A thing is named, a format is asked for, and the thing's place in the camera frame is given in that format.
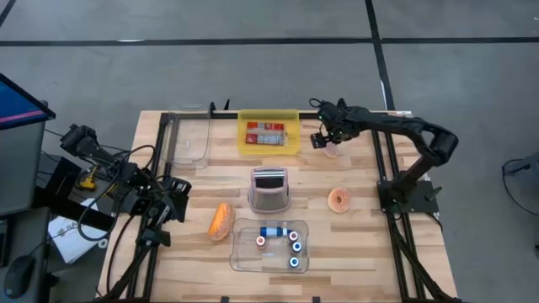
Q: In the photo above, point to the clear plastic tray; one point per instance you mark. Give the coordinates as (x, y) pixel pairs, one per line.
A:
(187, 143)
(269, 261)

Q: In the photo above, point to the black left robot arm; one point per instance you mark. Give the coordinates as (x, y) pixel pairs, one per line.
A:
(105, 157)

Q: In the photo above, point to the left wrist camera housing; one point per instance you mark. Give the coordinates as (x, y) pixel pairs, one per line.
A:
(179, 186)

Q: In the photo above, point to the sugared bread loaf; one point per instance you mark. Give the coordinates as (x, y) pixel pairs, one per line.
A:
(221, 222)

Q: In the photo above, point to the black aluminium rig frame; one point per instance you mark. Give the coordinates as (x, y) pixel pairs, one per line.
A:
(223, 115)

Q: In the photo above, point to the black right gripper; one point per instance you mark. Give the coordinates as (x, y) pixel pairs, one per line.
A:
(337, 122)

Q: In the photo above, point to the red cap ink bottle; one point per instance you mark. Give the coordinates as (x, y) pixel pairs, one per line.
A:
(293, 235)
(260, 241)

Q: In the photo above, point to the yellow black power tool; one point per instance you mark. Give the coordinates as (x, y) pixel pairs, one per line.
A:
(87, 182)

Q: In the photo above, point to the black computer mouse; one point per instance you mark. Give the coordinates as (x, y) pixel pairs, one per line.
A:
(19, 275)

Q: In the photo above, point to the monitor with blue screen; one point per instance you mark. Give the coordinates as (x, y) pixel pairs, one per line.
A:
(17, 101)

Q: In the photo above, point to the yellow plastic tray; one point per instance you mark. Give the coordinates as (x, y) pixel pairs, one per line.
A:
(292, 134)

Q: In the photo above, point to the black slotted arm base plate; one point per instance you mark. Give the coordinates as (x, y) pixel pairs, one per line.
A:
(417, 202)

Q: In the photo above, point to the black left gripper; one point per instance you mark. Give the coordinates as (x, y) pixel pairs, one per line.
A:
(158, 202)

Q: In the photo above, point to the white paper booklet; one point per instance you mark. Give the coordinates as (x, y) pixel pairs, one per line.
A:
(71, 244)

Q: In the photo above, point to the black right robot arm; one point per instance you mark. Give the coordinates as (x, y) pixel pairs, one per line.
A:
(438, 145)

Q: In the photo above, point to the blue cap ink bottle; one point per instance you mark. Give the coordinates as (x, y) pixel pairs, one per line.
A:
(294, 262)
(297, 246)
(273, 231)

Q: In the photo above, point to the black clamp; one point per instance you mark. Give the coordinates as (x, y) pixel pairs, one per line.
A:
(226, 105)
(316, 300)
(212, 107)
(225, 300)

